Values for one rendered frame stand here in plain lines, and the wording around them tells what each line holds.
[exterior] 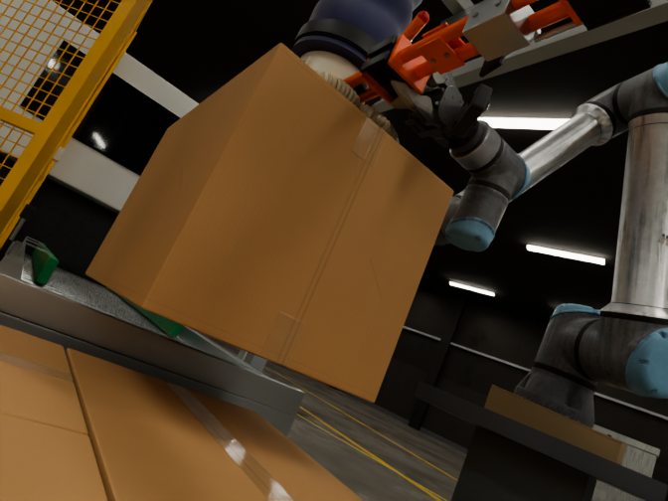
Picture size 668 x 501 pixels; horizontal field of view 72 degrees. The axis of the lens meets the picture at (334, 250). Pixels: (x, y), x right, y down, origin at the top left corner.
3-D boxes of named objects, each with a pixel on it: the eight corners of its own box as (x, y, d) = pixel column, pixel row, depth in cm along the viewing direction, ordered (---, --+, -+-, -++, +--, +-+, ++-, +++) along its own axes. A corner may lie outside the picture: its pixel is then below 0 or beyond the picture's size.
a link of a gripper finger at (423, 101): (371, 103, 81) (410, 121, 86) (394, 95, 76) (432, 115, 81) (375, 86, 81) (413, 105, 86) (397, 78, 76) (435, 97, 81)
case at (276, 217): (83, 273, 104) (168, 126, 113) (234, 337, 124) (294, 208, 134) (140, 307, 54) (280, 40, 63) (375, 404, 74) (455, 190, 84)
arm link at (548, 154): (598, 89, 126) (406, 216, 111) (639, 71, 114) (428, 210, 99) (618, 126, 127) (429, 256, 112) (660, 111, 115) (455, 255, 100)
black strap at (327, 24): (273, 55, 107) (281, 42, 108) (346, 114, 119) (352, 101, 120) (326, 15, 88) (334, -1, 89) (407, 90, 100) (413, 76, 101)
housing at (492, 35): (459, 31, 63) (469, 6, 64) (487, 64, 66) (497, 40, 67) (503, 10, 57) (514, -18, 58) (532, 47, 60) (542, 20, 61)
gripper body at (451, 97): (401, 121, 87) (440, 157, 93) (434, 111, 80) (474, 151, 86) (416, 88, 89) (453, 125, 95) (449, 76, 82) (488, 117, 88)
